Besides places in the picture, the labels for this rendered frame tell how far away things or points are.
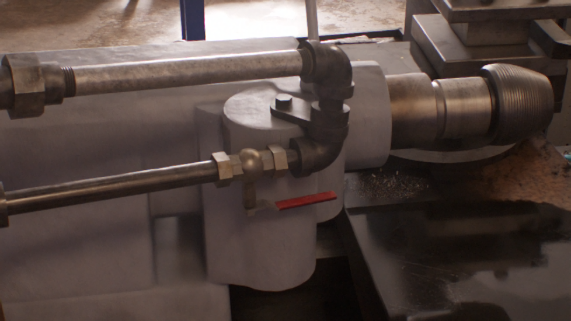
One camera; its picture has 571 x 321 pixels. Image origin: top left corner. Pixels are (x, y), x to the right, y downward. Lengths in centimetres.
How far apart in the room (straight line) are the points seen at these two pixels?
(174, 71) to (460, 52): 57
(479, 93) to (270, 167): 29
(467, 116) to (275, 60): 29
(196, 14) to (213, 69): 203
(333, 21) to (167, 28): 79
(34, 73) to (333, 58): 24
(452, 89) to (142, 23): 337
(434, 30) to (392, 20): 302
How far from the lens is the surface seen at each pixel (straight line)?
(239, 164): 71
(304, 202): 75
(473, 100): 91
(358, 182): 110
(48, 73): 61
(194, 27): 270
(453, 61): 112
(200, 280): 85
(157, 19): 425
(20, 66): 61
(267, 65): 68
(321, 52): 69
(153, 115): 80
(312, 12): 81
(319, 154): 73
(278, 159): 72
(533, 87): 93
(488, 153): 116
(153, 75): 64
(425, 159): 113
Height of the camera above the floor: 151
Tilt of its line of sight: 30 degrees down
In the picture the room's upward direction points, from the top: straight up
